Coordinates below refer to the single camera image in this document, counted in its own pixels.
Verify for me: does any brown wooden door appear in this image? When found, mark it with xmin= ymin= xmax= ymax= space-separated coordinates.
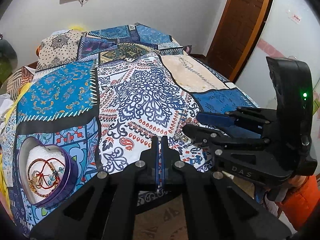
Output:
xmin=206 ymin=0 xmax=271 ymax=81

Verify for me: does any pink heart wall decal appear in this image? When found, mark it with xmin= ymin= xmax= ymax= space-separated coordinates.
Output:
xmin=257 ymin=38 xmax=285 ymax=57

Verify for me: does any gold ring keychain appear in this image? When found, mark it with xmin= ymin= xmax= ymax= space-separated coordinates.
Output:
xmin=29 ymin=171 xmax=43 ymax=189

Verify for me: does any orange sleeve forearm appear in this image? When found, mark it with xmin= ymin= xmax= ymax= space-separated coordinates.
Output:
xmin=261 ymin=175 xmax=319 ymax=231

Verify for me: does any patchwork blue bedspread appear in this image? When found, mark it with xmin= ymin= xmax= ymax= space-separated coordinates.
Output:
xmin=1 ymin=23 xmax=256 ymax=236

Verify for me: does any purple heart-shaped jewelry box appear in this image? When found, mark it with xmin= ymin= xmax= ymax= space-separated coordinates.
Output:
xmin=18 ymin=137 xmax=78 ymax=209

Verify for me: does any red string blue bead bracelet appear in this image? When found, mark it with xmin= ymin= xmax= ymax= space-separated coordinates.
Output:
xmin=31 ymin=157 xmax=66 ymax=190

